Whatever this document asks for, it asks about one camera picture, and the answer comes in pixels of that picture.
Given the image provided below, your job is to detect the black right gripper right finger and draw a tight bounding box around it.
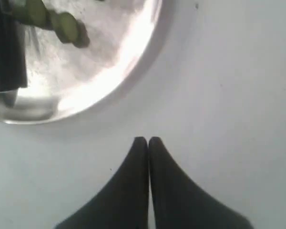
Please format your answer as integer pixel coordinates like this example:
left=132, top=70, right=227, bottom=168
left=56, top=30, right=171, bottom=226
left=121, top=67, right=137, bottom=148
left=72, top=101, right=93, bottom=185
left=148, top=136, right=253, bottom=229

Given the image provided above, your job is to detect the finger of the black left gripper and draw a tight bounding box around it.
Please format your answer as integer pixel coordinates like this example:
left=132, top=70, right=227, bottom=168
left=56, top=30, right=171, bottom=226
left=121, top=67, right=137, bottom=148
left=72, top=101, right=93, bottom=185
left=0, top=7, right=27, bottom=93

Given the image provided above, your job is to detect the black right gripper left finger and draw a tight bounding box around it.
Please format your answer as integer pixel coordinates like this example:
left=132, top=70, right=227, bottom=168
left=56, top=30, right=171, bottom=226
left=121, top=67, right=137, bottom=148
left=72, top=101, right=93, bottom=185
left=56, top=137, right=149, bottom=229

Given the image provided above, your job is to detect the green sliced cucumber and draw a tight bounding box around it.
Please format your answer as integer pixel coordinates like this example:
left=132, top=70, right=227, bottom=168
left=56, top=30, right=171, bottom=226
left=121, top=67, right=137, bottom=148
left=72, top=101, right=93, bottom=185
left=49, top=10, right=90, bottom=48

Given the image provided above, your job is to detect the round steel plate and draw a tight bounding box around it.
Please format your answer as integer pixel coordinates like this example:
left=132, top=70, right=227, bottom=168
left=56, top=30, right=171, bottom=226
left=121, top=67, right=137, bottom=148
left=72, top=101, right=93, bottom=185
left=0, top=0, right=164, bottom=125

